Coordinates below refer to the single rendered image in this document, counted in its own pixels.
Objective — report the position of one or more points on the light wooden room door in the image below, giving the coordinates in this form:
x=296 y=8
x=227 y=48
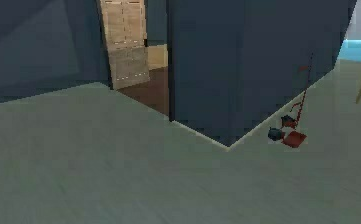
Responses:
x=126 y=40

